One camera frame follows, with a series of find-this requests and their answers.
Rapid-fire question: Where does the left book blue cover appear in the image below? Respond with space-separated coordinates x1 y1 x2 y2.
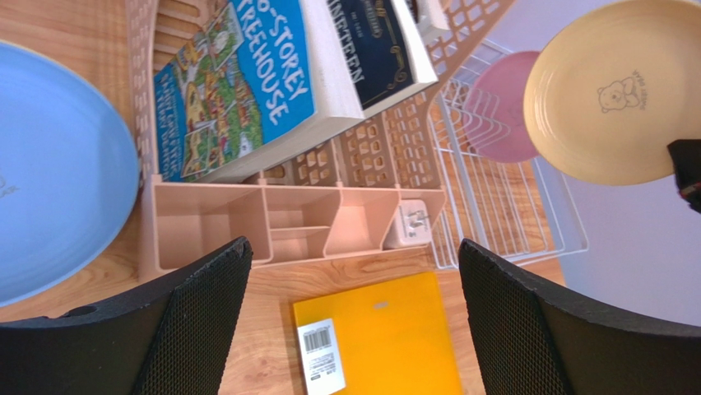
154 1 364 184

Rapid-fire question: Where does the middle book black cover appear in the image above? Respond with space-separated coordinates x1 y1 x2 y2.
327 0 439 119

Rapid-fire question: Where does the pink plate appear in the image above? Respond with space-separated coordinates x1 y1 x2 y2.
466 51 540 163

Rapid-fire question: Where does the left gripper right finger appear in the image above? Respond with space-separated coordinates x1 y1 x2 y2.
458 239 700 394

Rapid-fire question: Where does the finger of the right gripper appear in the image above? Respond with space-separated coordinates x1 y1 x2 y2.
667 139 700 213

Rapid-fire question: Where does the centre orange plastic sheet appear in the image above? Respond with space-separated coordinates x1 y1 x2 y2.
293 272 462 394

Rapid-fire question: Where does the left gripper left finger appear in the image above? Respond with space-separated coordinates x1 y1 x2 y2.
1 237 253 394

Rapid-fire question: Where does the blue plate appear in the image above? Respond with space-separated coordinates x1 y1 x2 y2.
1 41 140 306

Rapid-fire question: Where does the white power adapter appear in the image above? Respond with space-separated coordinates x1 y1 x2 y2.
383 199 432 249

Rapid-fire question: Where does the pink plastic file organizer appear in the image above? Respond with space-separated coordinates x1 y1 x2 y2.
126 1 512 282

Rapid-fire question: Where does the white wire dish rack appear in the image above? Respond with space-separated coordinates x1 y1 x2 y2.
429 40 589 269

